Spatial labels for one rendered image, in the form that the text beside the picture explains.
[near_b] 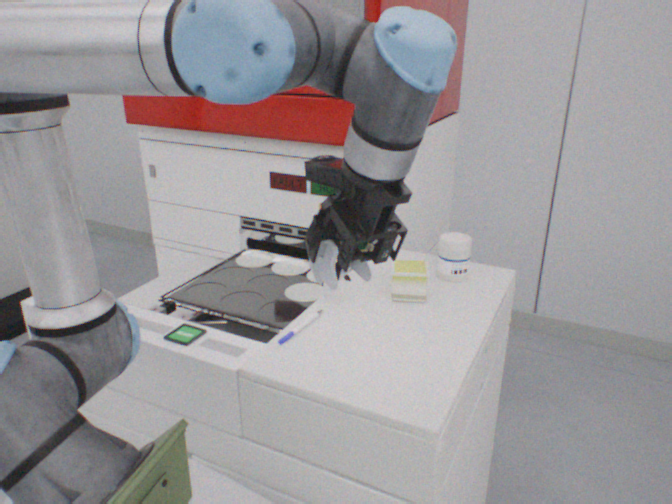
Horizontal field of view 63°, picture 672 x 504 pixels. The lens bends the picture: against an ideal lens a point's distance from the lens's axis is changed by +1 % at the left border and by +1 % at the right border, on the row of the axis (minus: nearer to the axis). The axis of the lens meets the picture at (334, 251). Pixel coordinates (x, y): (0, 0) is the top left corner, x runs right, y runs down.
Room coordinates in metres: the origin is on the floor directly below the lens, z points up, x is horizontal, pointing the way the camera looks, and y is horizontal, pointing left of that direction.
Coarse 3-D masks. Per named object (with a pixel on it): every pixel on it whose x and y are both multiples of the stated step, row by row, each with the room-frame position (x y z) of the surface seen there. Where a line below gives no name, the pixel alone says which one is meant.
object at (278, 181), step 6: (276, 174) 1.46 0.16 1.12; (276, 180) 1.46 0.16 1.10; (282, 180) 1.45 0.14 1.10; (288, 180) 1.44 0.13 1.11; (294, 180) 1.43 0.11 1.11; (300, 180) 1.43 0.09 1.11; (276, 186) 1.46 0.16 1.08; (282, 186) 1.45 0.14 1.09; (288, 186) 1.44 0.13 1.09; (294, 186) 1.43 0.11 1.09; (300, 186) 1.43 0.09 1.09
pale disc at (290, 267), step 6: (276, 264) 1.34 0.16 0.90; (282, 264) 1.34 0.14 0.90; (288, 264) 1.34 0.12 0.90; (294, 264) 1.34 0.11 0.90; (300, 264) 1.34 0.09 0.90; (306, 264) 1.34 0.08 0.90; (276, 270) 1.30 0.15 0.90; (282, 270) 1.30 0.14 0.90; (288, 270) 1.30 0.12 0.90; (294, 270) 1.30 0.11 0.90; (300, 270) 1.30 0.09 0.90; (306, 270) 1.30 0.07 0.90
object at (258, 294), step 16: (272, 256) 1.40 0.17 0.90; (288, 256) 1.40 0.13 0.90; (224, 272) 1.29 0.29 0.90; (240, 272) 1.29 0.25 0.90; (256, 272) 1.29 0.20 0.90; (272, 272) 1.29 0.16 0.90; (192, 288) 1.20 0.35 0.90; (208, 288) 1.20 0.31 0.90; (224, 288) 1.20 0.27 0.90; (240, 288) 1.19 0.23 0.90; (256, 288) 1.20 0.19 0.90; (272, 288) 1.20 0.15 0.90; (192, 304) 1.12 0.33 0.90; (208, 304) 1.11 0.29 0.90; (224, 304) 1.11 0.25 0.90; (240, 304) 1.11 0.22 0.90; (256, 304) 1.11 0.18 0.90; (272, 304) 1.11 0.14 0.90; (288, 304) 1.11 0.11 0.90; (304, 304) 1.11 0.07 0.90; (256, 320) 1.04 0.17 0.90; (272, 320) 1.04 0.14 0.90; (288, 320) 1.04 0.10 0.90
